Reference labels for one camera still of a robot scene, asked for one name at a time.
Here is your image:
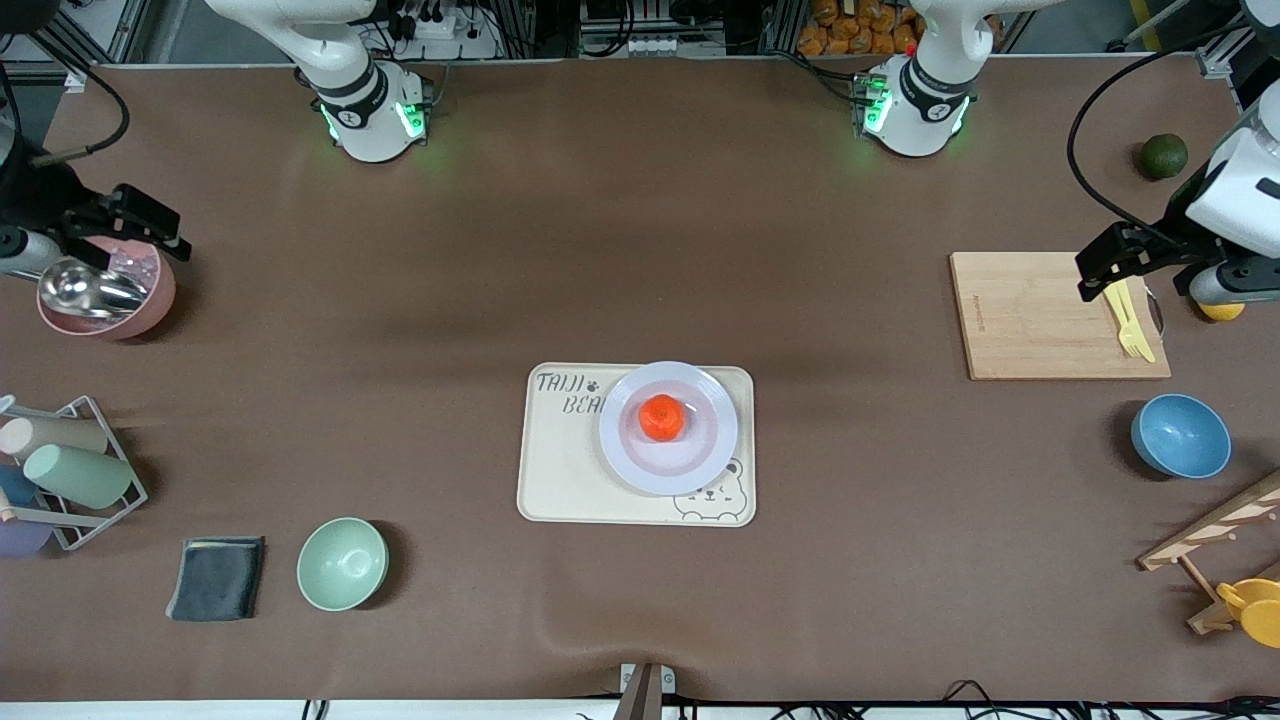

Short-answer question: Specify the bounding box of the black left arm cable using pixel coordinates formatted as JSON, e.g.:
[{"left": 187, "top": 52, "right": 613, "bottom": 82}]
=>
[{"left": 1066, "top": 45, "right": 1233, "bottom": 241}]

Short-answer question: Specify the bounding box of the orange bread rolls pile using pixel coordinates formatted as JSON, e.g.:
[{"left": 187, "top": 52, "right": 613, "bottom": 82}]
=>
[{"left": 797, "top": 0, "right": 926, "bottom": 57}]

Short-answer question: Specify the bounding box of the beige cup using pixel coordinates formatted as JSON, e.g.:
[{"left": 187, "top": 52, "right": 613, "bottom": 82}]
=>
[{"left": 0, "top": 415, "right": 109, "bottom": 461}]

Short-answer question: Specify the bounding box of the cream bear print tray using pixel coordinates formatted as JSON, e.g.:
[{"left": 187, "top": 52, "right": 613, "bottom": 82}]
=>
[{"left": 516, "top": 362, "right": 757, "bottom": 528}]

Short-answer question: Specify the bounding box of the yellow plastic knife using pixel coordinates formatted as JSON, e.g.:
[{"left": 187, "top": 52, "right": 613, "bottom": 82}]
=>
[{"left": 1118, "top": 278, "right": 1157, "bottom": 364}]

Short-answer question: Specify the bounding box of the wooden stand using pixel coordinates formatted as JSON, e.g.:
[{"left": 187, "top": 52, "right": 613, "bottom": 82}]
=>
[{"left": 1138, "top": 470, "right": 1280, "bottom": 636}]

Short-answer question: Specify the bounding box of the dark grey folded cloth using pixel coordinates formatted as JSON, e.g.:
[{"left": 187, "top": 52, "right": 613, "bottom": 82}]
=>
[{"left": 165, "top": 536, "right": 267, "bottom": 623}]

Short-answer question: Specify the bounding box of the grey wire cup rack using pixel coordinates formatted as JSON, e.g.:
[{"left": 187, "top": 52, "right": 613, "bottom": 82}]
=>
[{"left": 0, "top": 395, "right": 149, "bottom": 552}]

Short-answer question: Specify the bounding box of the mint green cup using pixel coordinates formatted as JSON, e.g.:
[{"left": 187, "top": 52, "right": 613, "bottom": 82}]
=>
[{"left": 23, "top": 443, "right": 135, "bottom": 510}]

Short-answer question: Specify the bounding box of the wooden cutting board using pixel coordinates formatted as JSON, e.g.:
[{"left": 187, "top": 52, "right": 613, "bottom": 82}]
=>
[{"left": 949, "top": 251, "right": 1172, "bottom": 382}]

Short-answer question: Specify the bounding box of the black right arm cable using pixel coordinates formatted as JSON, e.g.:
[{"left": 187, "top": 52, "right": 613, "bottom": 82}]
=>
[{"left": 0, "top": 60, "right": 132, "bottom": 167}]

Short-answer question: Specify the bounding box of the pale lavender round plate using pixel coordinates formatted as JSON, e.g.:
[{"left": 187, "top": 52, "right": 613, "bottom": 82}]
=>
[{"left": 599, "top": 361, "right": 740, "bottom": 497}]

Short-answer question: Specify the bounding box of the pink bowl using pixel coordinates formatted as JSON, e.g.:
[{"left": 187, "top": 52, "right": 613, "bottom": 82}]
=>
[{"left": 37, "top": 236, "right": 177, "bottom": 341}]

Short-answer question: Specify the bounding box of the shiny metal scoop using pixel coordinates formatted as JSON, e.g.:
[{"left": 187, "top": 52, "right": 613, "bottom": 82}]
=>
[{"left": 36, "top": 258, "right": 151, "bottom": 321}]

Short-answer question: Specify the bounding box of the yellow mug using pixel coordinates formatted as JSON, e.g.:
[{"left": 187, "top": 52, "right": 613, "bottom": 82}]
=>
[{"left": 1216, "top": 578, "right": 1280, "bottom": 649}]

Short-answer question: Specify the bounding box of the mint green bowl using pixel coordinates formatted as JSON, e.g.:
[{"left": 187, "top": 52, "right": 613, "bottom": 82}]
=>
[{"left": 296, "top": 517, "right": 389, "bottom": 612}]

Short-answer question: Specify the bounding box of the blue bowl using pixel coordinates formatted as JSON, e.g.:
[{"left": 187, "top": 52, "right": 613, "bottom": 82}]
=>
[{"left": 1131, "top": 393, "right": 1233, "bottom": 480}]

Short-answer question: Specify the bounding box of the green lime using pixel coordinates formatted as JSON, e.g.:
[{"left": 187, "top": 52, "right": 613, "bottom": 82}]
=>
[{"left": 1141, "top": 133, "right": 1190, "bottom": 182}]

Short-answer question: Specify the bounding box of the white power strip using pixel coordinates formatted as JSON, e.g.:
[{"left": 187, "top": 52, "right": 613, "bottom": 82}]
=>
[{"left": 395, "top": 5, "right": 501, "bottom": 59}]

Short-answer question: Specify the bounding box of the orange mandarin fruit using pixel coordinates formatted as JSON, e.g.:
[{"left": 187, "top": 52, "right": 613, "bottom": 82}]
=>
[{"left": 639, "top": 394, "right": 687, "bottom": 441}]

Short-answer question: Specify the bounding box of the yellow plastic fork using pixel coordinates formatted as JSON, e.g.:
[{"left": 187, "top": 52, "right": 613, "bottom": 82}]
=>
[{"left": 1103, "top": 283, "right": 1144, "bottom": 359}]

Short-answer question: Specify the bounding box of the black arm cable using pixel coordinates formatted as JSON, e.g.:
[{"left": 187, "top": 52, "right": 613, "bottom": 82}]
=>
[
  {"left": 1066, "top": 45, "right": 1233, "bottom": 241},
  {"left": 0, "top": 60, "right": 132, "bottom": 167}
]

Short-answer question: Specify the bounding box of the metal table edge bracket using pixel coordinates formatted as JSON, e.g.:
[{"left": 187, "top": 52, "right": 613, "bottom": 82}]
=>
[{"left": 612, "top": 662, "right": 677, "bottom": 720}]

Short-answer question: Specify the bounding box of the purple cup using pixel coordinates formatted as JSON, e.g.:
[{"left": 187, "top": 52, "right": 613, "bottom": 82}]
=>
[{"left": 0, "top": 518, "right": 53, "bottom": 558}]

